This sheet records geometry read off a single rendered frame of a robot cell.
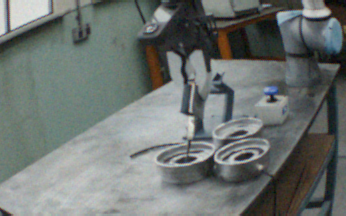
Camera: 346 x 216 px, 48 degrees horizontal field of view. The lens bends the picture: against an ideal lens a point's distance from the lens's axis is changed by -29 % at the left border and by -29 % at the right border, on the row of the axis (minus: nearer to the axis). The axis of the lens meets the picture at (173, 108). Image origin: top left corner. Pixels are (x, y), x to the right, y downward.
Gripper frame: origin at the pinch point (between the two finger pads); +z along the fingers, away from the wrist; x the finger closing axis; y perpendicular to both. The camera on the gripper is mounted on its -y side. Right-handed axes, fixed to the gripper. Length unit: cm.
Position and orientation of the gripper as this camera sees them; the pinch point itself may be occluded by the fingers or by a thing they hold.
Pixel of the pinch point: (194, 94)
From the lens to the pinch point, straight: 91.0
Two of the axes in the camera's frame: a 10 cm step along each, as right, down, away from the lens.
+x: -8.4, 0.1, 5.5
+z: 1.9, 9.4, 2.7
